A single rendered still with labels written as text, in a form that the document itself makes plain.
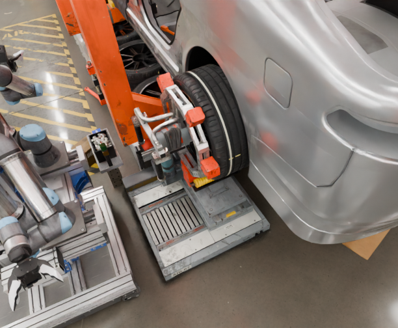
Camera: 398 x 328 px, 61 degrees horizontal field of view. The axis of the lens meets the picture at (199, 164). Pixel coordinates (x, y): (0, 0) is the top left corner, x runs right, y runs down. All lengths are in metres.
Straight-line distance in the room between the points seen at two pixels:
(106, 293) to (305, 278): 1.28
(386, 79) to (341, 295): 1.66
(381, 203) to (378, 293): 1.26
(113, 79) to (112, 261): 1.14
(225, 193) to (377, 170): 1.45
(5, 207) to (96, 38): 1.00
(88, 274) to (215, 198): 0.99
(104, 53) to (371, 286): 2.18
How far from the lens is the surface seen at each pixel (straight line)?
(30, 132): 2.04
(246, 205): 2.51
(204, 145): 1.75
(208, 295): 2.36
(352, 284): 2.51
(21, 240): 1.32
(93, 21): 2.00
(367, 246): 2.66
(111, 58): 2.10
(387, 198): 1.33
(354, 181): 1.24
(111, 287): 2.25
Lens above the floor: 2.22
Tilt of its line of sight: 48 degrees down
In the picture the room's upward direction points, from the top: 7 degrees counter-clockwise
